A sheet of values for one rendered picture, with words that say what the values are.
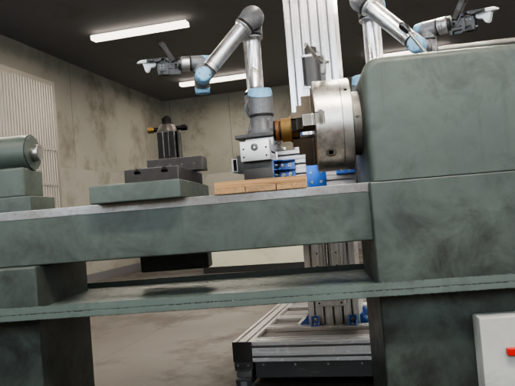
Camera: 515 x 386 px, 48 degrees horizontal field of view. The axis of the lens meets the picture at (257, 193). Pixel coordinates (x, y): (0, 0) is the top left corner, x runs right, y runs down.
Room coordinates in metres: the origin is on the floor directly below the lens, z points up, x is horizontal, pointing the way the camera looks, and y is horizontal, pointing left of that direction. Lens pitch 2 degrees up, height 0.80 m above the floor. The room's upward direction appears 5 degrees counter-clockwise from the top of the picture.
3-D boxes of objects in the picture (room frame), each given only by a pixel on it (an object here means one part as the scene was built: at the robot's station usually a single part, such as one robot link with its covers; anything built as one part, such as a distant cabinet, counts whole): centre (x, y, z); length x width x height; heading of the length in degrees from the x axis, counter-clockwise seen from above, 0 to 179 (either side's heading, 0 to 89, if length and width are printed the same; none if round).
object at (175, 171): (2.09, 0.32, 0.95); 0.43 x 0.18 x 0.04; 175
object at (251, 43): (2.90, -0.03, 1.54); 0.15 x 0.12 x 0.55; 7
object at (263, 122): (2.77, -0.05, 1.21); 0.15 x 0.15 x 0.10
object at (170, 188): (2.12, 0.37, 0.90); 0.53 x 0.30 x 0.06; 175
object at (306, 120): (1.94, -0.19, 1.08); 0.12 x 0.11 x 0.05; 175
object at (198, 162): (2.15, 0.29, 1.00); 0.20 x 0.10 x 0.05; 85
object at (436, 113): (2.02, -0.67, 1.06); 0.59 x 0.48 x 0.39; 85
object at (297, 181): (2.05, -0.03, 0.89); 0.36 x 0.30 x 0.04; 175
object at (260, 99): (2.77, -0.05, 1.33); 0.13 x 0.12 x 0.14; 7
